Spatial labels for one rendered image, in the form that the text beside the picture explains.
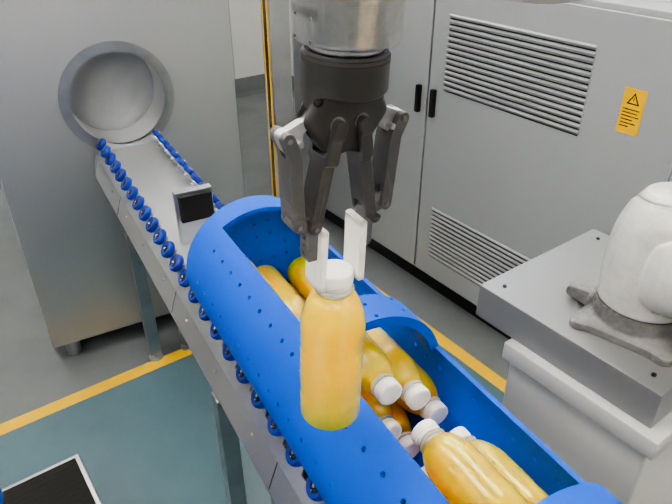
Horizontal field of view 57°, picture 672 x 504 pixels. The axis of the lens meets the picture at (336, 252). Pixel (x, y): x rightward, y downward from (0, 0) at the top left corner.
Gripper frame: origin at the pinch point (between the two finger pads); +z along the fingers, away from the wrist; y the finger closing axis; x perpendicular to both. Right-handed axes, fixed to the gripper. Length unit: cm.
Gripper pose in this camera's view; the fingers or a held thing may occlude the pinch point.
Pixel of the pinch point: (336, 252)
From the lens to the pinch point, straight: 61.5
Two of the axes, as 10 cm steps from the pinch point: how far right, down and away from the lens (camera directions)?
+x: 5.3, 4.8, -7.0
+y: -8.4, 2.6, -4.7
